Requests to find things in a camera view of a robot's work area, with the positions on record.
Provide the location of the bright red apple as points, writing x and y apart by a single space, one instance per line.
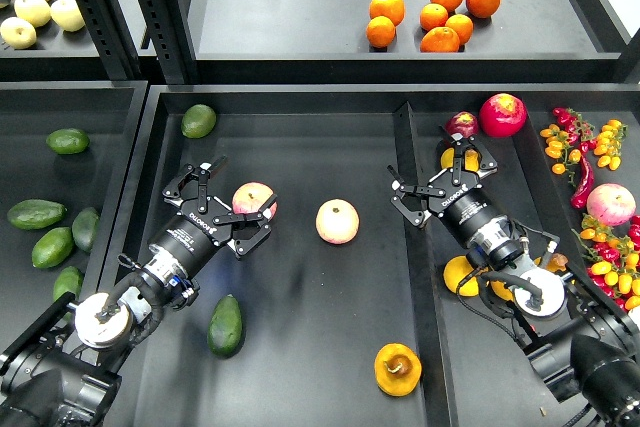
502 115

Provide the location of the dark red apple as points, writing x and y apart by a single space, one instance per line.
464 123

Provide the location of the pink apple right tray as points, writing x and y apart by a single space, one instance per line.
611 204

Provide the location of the red chili pepper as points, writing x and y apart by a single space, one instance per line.
584 187

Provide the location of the cherry tomato bunch bottom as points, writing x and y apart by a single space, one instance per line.
612 259

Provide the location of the orange right small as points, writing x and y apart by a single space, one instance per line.
462 25

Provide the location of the green avocado left middle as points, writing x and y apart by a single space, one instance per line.
52 248

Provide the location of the orange front bottom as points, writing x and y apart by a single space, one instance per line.
440 40

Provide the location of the green avocado tray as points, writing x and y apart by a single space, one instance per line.
68 141
198 121

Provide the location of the black upper shelf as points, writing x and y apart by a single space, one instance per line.
324 41

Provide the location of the orange far left bottom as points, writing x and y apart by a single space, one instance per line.
380 32

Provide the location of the pale yellow pear front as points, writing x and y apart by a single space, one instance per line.
18 33

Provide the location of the pink red apple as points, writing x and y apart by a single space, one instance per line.
250 197

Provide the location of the black left tray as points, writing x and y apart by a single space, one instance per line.
110 113

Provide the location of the black metal tray divider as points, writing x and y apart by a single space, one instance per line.
437 383

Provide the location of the dark green avocado upright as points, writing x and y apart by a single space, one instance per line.
84 228

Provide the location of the orange small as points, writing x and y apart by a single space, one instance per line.
433 15
462 25

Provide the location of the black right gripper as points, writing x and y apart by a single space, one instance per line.
455 197

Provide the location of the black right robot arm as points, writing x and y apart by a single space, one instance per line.
576 367

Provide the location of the green avocado left tray top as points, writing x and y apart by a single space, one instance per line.
68 141

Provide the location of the cherry tomato bunch top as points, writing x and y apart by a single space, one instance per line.
571 140

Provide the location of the orange centre small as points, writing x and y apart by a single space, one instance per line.
433 15

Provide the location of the dark green avocado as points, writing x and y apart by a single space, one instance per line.
225 327
34 214
84 228

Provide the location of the orange far left top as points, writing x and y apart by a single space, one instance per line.
394 10

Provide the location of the yellow pear with brown stem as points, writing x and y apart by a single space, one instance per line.
558 263

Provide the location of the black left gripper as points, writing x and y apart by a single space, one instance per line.
204 223

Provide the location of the pale pink apple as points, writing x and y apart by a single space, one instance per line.
337 221

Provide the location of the black centre tray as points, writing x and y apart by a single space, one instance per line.
314 314

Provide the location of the black tray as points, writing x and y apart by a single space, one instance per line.
314 314
110 113

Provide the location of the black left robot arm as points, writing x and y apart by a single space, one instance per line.
63 369

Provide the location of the cherry tomato bunch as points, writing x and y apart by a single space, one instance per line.
571 140
612 259

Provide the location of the yellow pear under gripper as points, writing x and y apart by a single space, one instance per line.
469 160

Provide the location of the pale yellow pear right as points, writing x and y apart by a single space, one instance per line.
67 15

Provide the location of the green avocado left bottom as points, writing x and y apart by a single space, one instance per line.
69 280

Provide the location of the black shelf upright post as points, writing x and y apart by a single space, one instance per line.
168 30

